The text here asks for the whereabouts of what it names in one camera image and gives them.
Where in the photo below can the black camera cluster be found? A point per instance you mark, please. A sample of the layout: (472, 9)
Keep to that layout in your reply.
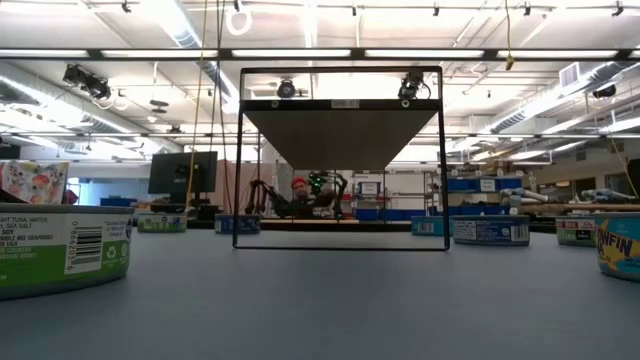
(87, 82)

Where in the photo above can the blue table mat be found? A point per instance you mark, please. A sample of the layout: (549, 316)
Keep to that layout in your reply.
(320, 310)

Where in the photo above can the round black camera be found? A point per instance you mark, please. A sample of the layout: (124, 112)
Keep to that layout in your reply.
(286, 89)

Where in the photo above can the blue crate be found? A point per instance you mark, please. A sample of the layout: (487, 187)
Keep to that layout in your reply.
(117, 202)

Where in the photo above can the black hanging device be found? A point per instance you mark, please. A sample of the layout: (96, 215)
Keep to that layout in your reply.
(605, 91)

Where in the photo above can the teal label tuna can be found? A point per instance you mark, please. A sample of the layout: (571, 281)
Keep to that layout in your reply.
(620, 250)
(425, 227)

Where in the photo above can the black table frame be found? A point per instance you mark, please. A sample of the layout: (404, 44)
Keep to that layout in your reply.
(350, 226)

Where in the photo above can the person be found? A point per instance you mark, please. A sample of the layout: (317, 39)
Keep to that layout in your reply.
(300, 192)

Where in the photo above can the white framed sign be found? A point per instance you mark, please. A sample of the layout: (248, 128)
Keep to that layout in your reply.
(369, 188)

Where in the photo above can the wooden workbench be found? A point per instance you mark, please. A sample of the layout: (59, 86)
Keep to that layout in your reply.
(575, 207)

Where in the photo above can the black-framed wooden shelf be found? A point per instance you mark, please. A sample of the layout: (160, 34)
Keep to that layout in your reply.
(340, 135)

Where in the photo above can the black beam with light panels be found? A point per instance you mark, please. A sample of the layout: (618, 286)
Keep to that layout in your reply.
(490, 53)

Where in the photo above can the floral picture board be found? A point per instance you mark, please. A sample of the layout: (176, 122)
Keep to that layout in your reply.
(35, 182)

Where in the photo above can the blue storage bin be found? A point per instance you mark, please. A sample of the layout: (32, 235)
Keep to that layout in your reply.
(367, 214)
(457, 185)
(510, 184)

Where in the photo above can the blue label tuna can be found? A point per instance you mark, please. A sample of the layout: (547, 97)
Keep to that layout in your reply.
(495, 231)
(245, 225)

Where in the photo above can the green label tuna can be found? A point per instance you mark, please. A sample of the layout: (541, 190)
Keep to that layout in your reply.
(50, 260)
(162, 224)
(575, 235)

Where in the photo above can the black computer monitor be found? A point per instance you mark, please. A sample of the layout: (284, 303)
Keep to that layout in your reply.
(182, 172)

